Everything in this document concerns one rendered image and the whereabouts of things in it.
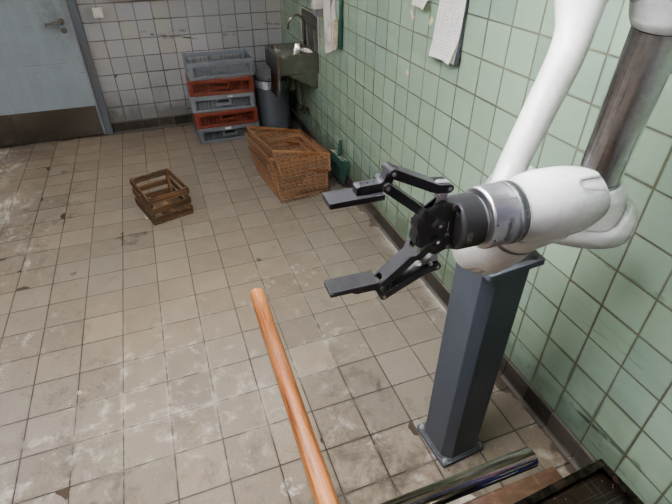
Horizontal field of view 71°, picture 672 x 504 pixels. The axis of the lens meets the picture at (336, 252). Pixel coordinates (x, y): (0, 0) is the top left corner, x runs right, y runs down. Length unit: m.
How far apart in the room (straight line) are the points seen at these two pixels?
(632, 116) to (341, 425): 1.62
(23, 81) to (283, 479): 4.32
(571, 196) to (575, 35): 0.33
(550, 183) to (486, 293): 0.82
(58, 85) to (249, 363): 3.64
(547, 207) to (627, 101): 0.56
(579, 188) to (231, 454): 1.79
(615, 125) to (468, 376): 0.93
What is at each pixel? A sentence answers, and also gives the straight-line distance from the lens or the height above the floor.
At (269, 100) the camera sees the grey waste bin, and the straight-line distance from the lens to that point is 4.90.
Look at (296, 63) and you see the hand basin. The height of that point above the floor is 0.81.
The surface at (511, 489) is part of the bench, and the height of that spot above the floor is 0.58.
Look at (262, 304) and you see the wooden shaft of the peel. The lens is 0.94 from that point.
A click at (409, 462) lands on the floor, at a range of 2.14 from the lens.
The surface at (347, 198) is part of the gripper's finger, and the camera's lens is 0.56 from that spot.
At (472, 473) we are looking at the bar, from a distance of 0.78.
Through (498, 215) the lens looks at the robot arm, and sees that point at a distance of 0.65.
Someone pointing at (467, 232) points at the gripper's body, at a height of 1.50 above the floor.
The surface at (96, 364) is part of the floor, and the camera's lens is 2.70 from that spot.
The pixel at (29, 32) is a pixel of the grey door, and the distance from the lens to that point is 5.24.
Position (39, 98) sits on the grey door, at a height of 0.42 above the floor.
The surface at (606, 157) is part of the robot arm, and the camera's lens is 1.28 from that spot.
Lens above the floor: 1.83
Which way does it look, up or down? 36 degrees down
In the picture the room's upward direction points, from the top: straight up
